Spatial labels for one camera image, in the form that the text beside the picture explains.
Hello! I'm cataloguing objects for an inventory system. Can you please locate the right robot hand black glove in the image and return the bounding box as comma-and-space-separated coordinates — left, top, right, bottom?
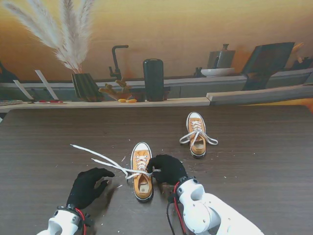
146, 154, 189, 185

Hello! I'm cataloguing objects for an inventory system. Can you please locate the left robot hand black glove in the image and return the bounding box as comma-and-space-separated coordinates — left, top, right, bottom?
66, 167, 115, 210

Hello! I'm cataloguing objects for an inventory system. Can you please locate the white shoelace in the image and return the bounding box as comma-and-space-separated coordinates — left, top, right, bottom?
179, 119, 219, 150
70, 144, 161, 181

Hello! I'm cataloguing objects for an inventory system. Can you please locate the printed kitchen backdrop banner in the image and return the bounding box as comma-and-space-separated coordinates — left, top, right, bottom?
0, 0, 313, 113

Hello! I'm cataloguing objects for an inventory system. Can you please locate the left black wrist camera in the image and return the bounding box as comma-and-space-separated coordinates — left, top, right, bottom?
84, 213, 95, 227

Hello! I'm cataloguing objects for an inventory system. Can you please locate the left arm red cable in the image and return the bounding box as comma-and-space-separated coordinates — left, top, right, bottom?
75, 208, 88, 235

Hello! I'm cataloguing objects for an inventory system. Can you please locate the arm red cable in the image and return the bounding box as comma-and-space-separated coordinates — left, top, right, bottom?
174, 183, 188, 235
75, 208, 88, 235

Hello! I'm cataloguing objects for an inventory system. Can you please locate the right arm red cable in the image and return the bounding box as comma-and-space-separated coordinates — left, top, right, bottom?
174, 183, 188, 235

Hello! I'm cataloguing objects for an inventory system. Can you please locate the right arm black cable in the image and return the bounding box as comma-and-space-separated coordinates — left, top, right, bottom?
166, 195, 177, 235

